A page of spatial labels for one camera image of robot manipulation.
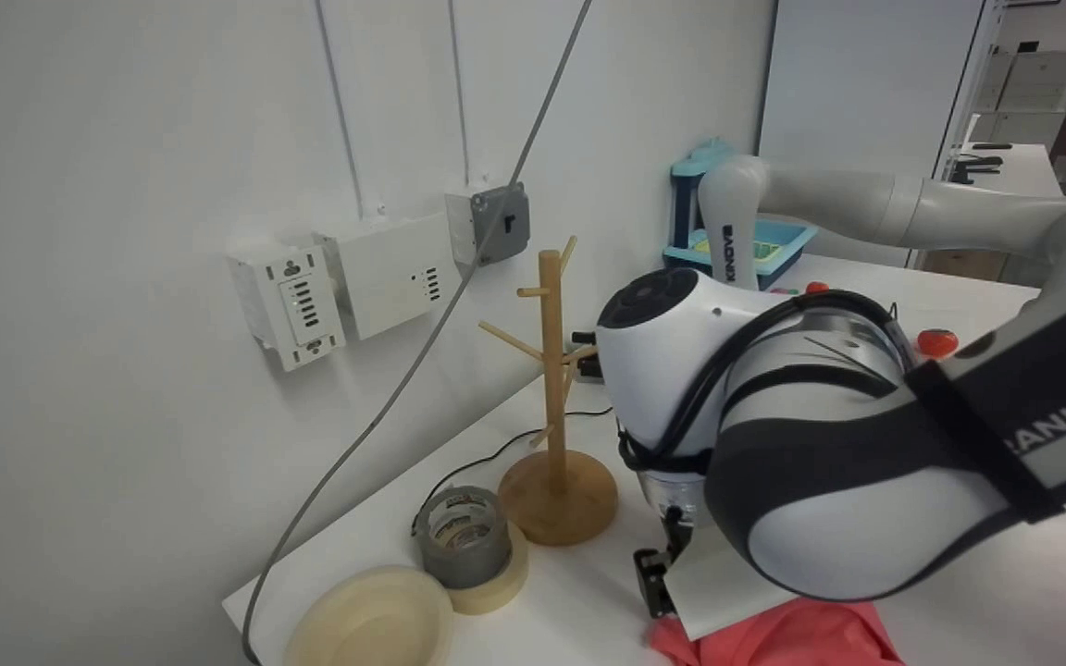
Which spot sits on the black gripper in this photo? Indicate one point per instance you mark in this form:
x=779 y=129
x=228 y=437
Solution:
x=677 y=525

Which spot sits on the coral pink shirt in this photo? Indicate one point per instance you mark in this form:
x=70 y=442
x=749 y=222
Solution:
x=803 y=635

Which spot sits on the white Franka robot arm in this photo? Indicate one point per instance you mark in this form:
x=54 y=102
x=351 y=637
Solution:
x=829 y=531

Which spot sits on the wooden mug tree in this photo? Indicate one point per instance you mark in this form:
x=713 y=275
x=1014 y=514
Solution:
x=555 y=500

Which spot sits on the beige tape roll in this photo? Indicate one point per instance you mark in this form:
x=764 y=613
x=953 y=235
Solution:
x=497 y=598

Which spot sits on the grey tape roll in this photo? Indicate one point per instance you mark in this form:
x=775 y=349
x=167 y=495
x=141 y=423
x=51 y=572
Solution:
x=460 y=572

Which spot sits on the cream plastic bowl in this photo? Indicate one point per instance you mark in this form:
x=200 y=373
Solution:
x=367 y=624

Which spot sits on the small red toy piece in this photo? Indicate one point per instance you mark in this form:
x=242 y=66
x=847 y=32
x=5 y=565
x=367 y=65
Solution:
x=816 y=288

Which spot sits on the red flat toy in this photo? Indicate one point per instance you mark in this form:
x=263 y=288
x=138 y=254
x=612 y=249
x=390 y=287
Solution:
x=938 y=343

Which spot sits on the blue white spray bottle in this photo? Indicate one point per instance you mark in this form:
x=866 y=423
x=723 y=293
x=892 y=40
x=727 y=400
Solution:
x=682 y=197

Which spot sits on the grey junction box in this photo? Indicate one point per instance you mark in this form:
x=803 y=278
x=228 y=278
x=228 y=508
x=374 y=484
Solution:
x=497 y=222

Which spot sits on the white background desk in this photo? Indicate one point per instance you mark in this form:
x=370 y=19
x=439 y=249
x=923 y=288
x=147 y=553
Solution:
x=1002 y=161

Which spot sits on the plain white wall box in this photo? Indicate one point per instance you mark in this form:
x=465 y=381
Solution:
x=386 y=278

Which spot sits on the white wall socket box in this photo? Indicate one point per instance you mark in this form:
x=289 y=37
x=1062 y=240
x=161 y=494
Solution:
x=296 y=302

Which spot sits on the white wall conduit pipe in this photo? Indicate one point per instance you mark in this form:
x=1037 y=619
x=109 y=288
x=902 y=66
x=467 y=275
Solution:
x=339 y=113
x=460 y=95

